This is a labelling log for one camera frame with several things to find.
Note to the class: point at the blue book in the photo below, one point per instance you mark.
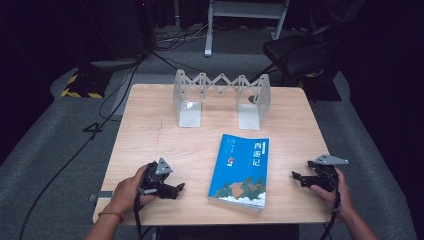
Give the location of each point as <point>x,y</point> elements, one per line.
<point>240,170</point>

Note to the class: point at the grey expandable metal book rack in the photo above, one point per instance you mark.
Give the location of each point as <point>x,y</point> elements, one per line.
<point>190,110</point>

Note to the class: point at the yellow black striped floor ramp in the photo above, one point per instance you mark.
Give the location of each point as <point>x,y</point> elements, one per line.
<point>87,83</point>

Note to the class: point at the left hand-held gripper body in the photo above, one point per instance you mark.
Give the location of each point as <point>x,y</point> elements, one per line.
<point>154,178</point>

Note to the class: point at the white metal stand frame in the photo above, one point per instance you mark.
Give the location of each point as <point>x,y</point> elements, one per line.
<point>209,30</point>

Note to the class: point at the dark equipment cabinet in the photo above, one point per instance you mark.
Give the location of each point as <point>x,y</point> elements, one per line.
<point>113,30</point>

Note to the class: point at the black chair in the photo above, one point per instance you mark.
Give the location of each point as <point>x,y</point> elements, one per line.
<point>296,55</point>

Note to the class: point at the person's right hand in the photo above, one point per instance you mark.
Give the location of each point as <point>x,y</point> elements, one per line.
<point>341,196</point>

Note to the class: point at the person's left hand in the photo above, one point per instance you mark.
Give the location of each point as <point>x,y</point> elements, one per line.
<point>128,191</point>

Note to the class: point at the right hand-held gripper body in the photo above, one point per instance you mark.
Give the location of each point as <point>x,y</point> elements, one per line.
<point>325,173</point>

